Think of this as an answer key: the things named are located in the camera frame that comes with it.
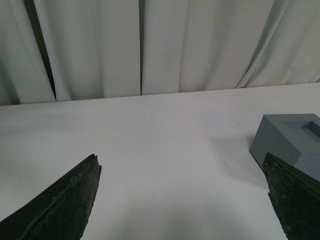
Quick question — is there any white curtain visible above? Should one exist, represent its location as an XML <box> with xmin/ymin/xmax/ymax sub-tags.
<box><xmin>0</xmin><ymin>0</ymin><xmax>320</xmax><ymax>106</ymax></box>

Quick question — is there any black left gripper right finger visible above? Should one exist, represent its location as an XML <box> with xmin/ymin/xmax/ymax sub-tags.
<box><xmin>262</xmin><ymin>152</ymin><xmax>320</xmax><ymax>240</ymax></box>

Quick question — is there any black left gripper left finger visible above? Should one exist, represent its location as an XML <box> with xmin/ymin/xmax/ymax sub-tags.
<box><xmin>0</xmin><ymin>154</ymin><xmax>102</xmax><ymax>240</ymax></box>

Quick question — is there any gray base block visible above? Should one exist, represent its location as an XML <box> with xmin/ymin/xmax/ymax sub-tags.
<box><xmin>249</xmin><ymin>113</ymin><xmax>320</xmax><ymax>181</ymax></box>

